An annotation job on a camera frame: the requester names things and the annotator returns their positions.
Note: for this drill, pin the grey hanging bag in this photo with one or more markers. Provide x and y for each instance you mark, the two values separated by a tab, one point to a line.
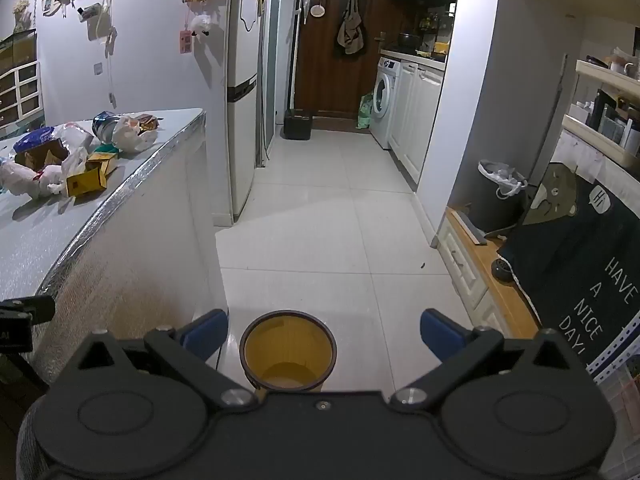
351	30

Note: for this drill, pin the crumpled white plastic bag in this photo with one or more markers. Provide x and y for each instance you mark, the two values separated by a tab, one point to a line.
17	177

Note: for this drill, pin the grey trash can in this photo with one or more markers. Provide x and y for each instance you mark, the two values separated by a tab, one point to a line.
487	205

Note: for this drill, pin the black square container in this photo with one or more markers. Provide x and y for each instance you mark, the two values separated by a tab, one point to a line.
297	125

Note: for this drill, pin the blue labelled metal can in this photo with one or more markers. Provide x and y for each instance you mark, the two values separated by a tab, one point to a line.
105	127

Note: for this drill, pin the brown cardboard box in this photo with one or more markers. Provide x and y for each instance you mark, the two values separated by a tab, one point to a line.
40	157

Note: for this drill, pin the low white cabinet wooden top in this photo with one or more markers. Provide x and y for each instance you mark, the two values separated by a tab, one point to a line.
460	260

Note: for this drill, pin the dried flower bunch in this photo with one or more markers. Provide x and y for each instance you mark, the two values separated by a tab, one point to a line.
22	12

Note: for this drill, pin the round yellow disc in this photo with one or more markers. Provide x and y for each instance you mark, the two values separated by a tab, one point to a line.
287	355

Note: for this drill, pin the glass tank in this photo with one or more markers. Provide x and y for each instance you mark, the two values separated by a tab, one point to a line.
17	45

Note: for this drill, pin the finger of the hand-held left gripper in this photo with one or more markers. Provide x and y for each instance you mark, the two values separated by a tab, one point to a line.
37	307

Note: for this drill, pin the white refrigerator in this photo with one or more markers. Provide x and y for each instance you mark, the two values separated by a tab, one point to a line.
240	110

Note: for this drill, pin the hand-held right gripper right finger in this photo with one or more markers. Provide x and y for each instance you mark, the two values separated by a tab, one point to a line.
441	334

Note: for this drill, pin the clear plastic storage box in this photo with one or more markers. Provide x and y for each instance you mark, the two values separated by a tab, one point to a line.
625	410

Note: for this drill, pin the teal and yellow carton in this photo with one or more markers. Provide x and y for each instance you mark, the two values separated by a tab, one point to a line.
102	160

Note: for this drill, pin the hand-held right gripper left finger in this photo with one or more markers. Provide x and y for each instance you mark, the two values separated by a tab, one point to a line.
205	334

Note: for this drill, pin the crumpled white tissue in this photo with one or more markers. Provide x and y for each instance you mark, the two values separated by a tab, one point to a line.
52	176

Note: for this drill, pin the pink hanging tag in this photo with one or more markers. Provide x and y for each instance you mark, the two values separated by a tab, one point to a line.
186	41

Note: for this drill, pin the black cooking pot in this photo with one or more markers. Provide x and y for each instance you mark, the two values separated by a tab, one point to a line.
409	41

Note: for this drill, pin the white plush sheep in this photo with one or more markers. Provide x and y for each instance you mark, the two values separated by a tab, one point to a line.
201	25

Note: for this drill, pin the black round object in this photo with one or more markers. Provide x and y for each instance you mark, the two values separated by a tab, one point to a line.
501	269

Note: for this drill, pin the white washing machine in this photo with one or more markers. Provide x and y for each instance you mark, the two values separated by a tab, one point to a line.
386	100

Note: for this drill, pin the green bag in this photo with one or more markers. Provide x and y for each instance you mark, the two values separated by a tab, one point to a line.
365	112

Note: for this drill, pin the small dark hanging tag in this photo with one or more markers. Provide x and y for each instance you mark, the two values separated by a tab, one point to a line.
112	100

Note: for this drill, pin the cream shelf rack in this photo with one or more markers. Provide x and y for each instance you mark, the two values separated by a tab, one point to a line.
595	71

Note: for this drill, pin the dark printed cloth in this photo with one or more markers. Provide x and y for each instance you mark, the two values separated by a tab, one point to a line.
565	260

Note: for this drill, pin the white drawer cabinet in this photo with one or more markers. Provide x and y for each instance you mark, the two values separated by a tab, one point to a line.
20	95

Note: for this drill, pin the yellow open carton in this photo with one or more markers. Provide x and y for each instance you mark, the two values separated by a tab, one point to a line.
85	182

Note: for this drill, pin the brown wooden door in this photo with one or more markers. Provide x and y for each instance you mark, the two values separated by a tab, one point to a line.
325	70

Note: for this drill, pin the white round ladle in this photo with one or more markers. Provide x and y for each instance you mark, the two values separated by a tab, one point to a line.
317	10

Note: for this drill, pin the white kitchen cabinets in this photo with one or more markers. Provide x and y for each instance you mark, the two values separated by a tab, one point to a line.
415	110

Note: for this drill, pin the blue plastic bag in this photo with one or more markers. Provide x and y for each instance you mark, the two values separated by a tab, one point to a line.
35	139

